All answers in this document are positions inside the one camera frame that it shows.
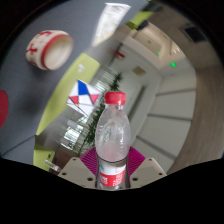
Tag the white cube with coloured triangles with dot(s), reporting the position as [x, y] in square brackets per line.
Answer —
[83, 96]

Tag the lime green table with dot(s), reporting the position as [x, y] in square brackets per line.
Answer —
[63, 90]
[40, 156]

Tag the black bag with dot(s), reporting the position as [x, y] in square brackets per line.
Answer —
[143, 25]

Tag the framed wall picture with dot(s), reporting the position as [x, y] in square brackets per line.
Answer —
[139, 71]

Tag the clear red-capped water bottle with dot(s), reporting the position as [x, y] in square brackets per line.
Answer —
[112, 146]

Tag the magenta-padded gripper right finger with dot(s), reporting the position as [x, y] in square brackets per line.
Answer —
[148, 171]

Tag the green exit sign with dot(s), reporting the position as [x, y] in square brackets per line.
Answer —
[173, 64]

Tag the group of potted green plants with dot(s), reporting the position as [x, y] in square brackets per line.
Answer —
[96, 126]

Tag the lime green seat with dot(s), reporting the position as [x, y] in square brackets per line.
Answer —
[135, 21]

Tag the flat round red coaster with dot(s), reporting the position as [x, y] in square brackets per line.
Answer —
[3, 109]

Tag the red and white paper cup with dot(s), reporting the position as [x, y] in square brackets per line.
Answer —
[50, 50]

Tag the black wall screen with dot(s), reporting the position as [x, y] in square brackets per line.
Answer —
[194, 33]

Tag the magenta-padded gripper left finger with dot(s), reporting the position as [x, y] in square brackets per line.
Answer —
[75, 171]

